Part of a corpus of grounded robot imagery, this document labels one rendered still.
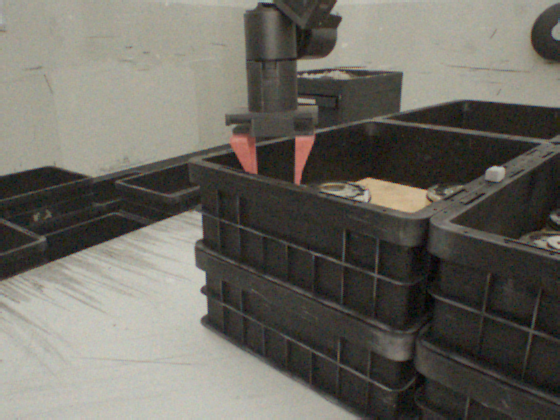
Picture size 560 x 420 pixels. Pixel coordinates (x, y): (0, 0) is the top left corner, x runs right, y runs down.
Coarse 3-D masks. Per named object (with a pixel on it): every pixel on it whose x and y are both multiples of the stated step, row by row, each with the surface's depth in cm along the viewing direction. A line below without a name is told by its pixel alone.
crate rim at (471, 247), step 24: (528, 168) 52; (480, 192) 44; (432, 216) 38; (456, 216) 39; (432, 240) 37; (456, 240) 36; (480, 240) 34; (504, 240) 34; (480, 264) 35; (504, 264) 34; (528, 264) 32; (552, 264) 31; (552, 288) 32
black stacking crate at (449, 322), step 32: (512, 192) 49; (544, 192) 59; (480, 224) 44; (512, 224) 52; (544, 224) 63; (448, 288) 38; (480, 288) 37; (512, 288) 35; (448, 320) 39; (480, 320) 37; (512, 320) 35; (544, 320) 34; (448, 352) 39; (480, 352) 38; (512, 352) 36; (544, 352) 34; (512, 384) 36; (544, 384) 35
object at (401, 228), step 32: (352, 128) 78; (416, 128) 77; (192, 160) 56; (512, 160) 56; (256, 192) 49; (288, 192) 46; (320, 192) 45; (352, 224) 42; (384, 224) 40; (416, 224) 38
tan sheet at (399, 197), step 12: (360, 180) 83; (372, 180) 84; (372, 192) 77; (384, 192) 77; (396, 192) 77; (408, 192) 77; (420, 192) 77; (384, 204) 72; (396, 204) 72; (408, 204) 72; (420, 204) 72
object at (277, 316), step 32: (224, 288) 58; (256, 288) 53; (288, 288) 50; (224, 320) 60; (256, 320) 55; (288, 320) 52; (320, 320) 47; (352, 320) 45; (256, 352) 57; (288, 352) 53; (320, 352) 49; (352, 352) 47; (384, 352) 43; (320, 384) 51; (352, 384) 48; (384, 384) 45; (416, 384) 48; (384, 416) 46
